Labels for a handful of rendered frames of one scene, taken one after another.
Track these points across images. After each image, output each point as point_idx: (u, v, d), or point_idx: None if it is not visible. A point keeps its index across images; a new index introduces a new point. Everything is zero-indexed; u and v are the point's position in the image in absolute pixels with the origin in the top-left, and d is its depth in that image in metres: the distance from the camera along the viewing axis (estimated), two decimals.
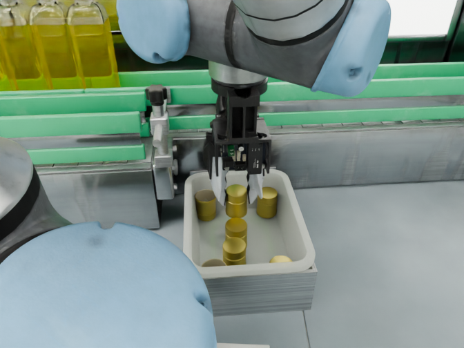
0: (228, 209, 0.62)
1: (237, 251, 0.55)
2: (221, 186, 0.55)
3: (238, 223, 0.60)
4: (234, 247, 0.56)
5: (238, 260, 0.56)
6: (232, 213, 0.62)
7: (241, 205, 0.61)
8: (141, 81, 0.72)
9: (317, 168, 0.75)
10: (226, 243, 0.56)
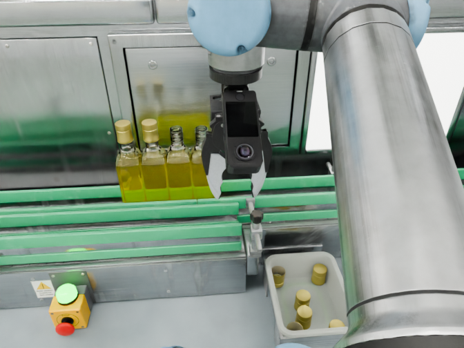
0: (155, 136, 0.87)
1: (308, 316, 0.86)
2: None
3: (304, 294, 0.91)
4: (305, 313, 0.86)
5: (308, 322, 0.86)
6: (157, 137, 0.88)
7: (157, 127, 0.88)
8: (229, 186, 1.02)
9: None
10: (300, 310, 0.87)
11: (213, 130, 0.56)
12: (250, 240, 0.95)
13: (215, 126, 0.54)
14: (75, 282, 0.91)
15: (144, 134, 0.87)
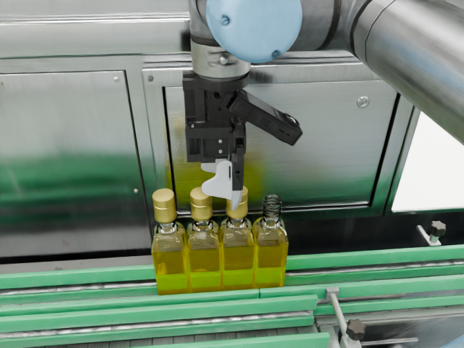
0: (208, 212, 0.62)
1: None
2: None
3: None
4: None
5: None
6: (210, 212, 0.62)
7: (210, 199, 0.63)
8: (296, 264, 0.77)
9: (454, 338, 0.80)
10: None
11: (235, 143, 0.53)
12: (333, 346, 0.70)
13: (246, 132, 0.52)
14: None
15: (194, 210, 0.61)
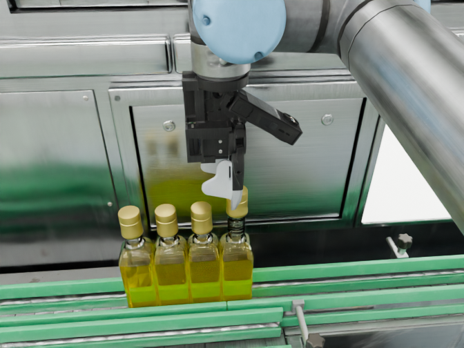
0: (172, 228, 0.63)
1: (245, 187, 0.62)
2: None
3: (199, 206, 0.64)
4: None
5: (246, 195, 0.63)
6: (176, 228, 0.64)
7: (176, 215, 0.64)
8: (266, 276, 0.79)
9: None
10: None
11: (235, 143, 0.53)
12: None
13: (246, 132, 0.52)
14: None
15: (159, 226, 0.63)
